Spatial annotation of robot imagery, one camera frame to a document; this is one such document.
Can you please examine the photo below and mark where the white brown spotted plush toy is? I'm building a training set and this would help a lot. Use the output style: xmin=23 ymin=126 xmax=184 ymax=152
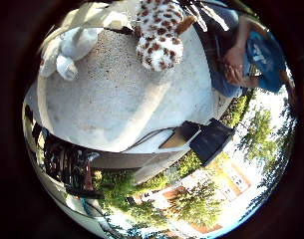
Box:
xmin=134 ymin=0 xmax=196 ymax=73

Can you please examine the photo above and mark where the grey white plush toy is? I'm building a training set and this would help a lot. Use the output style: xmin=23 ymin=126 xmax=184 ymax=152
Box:
xmin=38 ymin=26 xmax=105 ymax=83

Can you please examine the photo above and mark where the person in blue shirt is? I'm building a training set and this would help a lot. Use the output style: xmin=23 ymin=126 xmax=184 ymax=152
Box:
xmin=190 ymin=0 xmax=289 ymax=100

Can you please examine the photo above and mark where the black box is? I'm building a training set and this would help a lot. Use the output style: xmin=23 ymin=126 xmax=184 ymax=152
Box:
xmin=188 ymin=117 xmax=236 ymax=167

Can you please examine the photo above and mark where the thin black table cable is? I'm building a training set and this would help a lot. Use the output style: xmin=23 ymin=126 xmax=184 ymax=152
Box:
xmin=124 ymin=126 xmax=176 ymax=151

